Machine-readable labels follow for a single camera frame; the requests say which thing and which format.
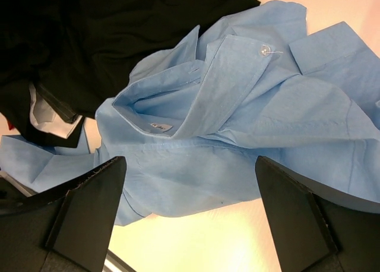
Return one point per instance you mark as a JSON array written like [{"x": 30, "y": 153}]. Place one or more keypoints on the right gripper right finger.
[{"x": 316, "y": 227}]

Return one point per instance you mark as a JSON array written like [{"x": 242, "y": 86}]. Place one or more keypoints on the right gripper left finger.
[{"x": 65, "y": 228}]

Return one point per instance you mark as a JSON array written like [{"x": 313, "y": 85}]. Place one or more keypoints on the light blue shirt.
[{"x": 194, "y": 119}]

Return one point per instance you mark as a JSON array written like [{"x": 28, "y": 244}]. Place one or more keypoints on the white shirt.
[{"x": 44, "y": 118}]

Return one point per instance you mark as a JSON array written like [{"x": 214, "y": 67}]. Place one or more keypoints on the red black plaid shirt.
[{"x": 10, "y": 126}]

